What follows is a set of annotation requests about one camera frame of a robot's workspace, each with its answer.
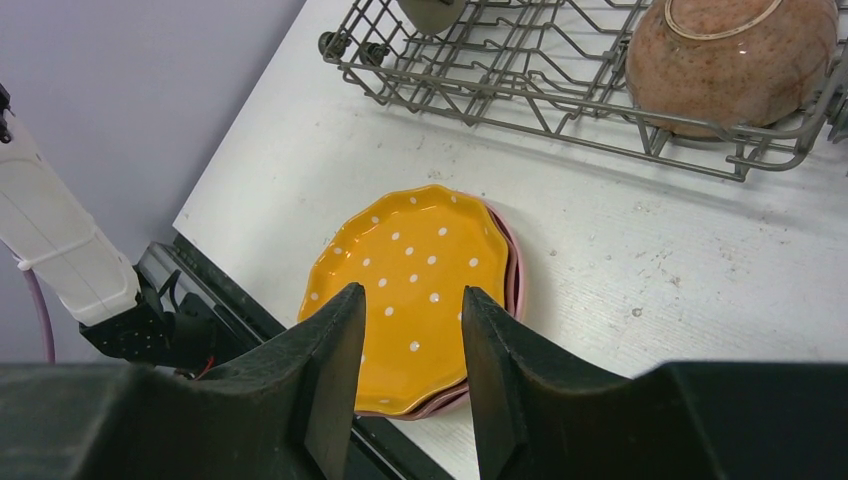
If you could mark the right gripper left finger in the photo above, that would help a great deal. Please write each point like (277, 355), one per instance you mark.
(283, 410)

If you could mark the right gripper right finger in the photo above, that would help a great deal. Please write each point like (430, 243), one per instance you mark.
(541, 412)

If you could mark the yellow polka dot plate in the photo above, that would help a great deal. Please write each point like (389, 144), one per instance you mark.
(414, 252)

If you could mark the pink plate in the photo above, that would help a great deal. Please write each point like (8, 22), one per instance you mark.
(515, 293)

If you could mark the brown speckled cream bowl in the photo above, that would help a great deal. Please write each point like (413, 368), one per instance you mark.
(731, 63)

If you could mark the grey wire dish rack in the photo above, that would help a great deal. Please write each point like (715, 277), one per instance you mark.
(556, 69)

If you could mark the grey ceramic mug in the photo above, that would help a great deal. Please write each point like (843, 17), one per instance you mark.
(431, 17)

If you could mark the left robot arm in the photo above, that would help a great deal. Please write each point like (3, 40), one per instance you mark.
(56, 242)

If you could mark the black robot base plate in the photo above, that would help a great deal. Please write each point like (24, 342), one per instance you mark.
(377, 449)

